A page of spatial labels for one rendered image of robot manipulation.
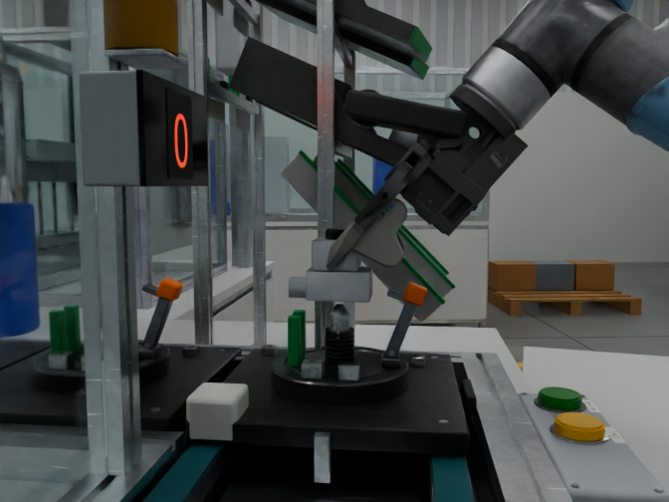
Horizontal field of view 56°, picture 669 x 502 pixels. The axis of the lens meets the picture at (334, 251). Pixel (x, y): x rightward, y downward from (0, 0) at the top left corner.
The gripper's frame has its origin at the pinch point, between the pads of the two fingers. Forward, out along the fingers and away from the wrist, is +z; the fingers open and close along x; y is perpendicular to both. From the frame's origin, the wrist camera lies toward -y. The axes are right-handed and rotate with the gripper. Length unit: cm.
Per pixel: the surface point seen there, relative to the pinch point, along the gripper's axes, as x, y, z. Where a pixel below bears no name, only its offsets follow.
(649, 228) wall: 923, 318, -191
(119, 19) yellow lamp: -21.4, -20.3, -5.7
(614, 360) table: 52, 50, -10
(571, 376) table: 41, 42, -4
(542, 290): 556, 167, -15
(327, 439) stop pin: -13.3, 9.9, 10.0
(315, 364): -5.8, 5.7, 8.3
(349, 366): -6.0, 8.2, 6.2
